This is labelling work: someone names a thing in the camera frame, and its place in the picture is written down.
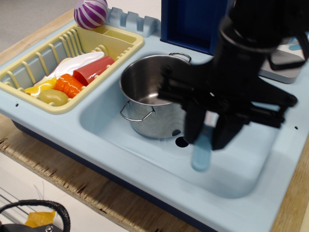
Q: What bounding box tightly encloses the red plastic cup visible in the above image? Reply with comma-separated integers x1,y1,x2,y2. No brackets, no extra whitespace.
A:
72,56,115,86

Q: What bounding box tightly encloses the grey toy faucet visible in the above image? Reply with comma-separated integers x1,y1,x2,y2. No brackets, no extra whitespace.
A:
259,38,304,84

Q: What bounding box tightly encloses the purple striped toy onion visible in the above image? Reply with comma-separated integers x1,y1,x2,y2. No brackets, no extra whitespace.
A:
73,0,108,29

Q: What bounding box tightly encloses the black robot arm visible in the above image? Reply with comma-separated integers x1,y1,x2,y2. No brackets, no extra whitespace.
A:
158,0,309,150

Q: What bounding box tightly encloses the yellow toy pepper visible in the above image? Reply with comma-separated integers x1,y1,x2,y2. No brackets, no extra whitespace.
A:
25,77,57,97

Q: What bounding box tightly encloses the light blue toy sink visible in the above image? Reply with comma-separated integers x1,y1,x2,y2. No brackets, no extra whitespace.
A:
0,7,309,232

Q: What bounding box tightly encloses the dark blue box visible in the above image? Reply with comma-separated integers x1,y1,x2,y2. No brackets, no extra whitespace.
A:
161,0,235,55

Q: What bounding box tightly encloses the yellow toy potato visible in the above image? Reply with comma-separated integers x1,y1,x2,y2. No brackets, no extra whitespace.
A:
39,89,69,106

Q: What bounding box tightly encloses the yellow dish rack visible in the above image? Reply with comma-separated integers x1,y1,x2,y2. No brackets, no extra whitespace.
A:
0,24,144,114

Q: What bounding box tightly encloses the blue handled white spoon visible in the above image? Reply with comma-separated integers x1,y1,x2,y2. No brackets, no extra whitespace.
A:
191,112,216,172

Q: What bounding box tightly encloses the white plastic plate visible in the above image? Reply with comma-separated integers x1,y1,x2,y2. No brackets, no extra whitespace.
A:
34,51,105,86

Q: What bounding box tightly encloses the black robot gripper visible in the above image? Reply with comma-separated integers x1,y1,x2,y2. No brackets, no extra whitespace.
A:
158,42,297,150

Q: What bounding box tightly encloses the black braided cable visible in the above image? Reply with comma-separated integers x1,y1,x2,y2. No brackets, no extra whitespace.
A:
0,199,71,232

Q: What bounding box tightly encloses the orange toy carrot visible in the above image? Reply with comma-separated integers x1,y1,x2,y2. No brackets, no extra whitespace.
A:
55,74,83,99

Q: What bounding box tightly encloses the black base device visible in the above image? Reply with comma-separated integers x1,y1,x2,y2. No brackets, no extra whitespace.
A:
0,224,62,232

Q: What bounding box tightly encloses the blue plastic utensil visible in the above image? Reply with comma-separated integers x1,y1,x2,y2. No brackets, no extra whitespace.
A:
289,37,301,51

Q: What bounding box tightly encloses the yellow tape piece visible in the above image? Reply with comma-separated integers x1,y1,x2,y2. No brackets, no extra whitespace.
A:
24,211,56,228

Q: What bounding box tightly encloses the stainless steel pot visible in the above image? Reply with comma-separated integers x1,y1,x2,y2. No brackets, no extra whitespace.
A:
119,52,191,139

